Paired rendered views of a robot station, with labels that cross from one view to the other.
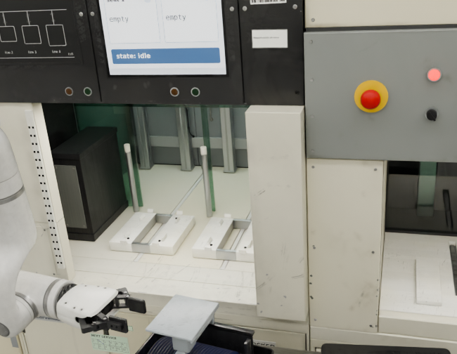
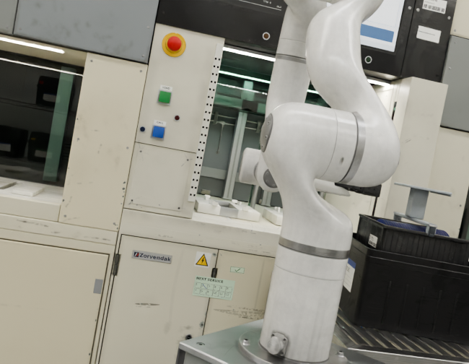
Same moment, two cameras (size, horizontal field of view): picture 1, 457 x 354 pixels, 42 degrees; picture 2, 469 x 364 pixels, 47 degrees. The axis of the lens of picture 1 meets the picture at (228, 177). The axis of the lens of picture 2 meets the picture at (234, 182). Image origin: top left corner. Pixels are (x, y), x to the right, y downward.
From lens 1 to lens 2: 1.31 m
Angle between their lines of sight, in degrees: 34
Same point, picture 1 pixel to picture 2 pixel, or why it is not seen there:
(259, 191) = (407, 139)
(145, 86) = not seen: hidden behind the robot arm
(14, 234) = (302, 97)
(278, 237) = (410, 179)
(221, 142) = (221, 172)
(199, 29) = (384, 15)
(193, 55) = (374, 32)
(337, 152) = (454, 123)
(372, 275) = (457, 224)
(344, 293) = not seen: hidden behind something
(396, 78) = not seen: outside the picture
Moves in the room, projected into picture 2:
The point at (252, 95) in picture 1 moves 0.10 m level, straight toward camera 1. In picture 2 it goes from (408, 71) to (431, 69)
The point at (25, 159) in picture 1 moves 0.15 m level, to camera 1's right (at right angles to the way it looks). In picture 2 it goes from (197, 87) to (242, 98)
